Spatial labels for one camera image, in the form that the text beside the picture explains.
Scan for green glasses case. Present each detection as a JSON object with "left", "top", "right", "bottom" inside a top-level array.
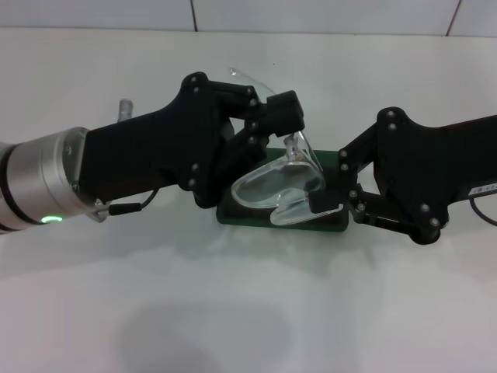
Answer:
[{"left": 215, "top": 148, "right": 350, "bottom": 234}]

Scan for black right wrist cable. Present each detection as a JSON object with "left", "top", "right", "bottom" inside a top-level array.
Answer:
[{"left": 467, "top": 193, "right": 497, "bottom": 227}]

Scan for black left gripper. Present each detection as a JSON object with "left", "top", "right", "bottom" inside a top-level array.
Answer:
[{"left": 79, "top": 71, "right": 235, "bottom": 210}]

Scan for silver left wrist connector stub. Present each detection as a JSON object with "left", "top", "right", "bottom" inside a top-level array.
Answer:
[{"left": 116, "top": 99, "right": 136, "bottom": 124}]

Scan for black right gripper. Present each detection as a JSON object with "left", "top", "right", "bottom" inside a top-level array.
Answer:
[{"left": 309, "top": 103, "right": 497, "bottom": 247}]

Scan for clear transparent glasses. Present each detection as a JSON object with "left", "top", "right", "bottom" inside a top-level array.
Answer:
[{"left": 227, "top": 66, "right": 345, "bottom": 227}]

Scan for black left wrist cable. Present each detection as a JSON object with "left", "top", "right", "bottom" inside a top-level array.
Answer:
[{"left": 94, "top": 188, "right": 165, "bottom": 223}]

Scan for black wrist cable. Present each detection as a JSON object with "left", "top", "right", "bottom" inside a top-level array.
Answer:
[
  {"left": 467, "top": 193, "right": 497, "bottom": 227},
  {"left": 94, "top": 188, "right": 165, "bottom": 223}
]

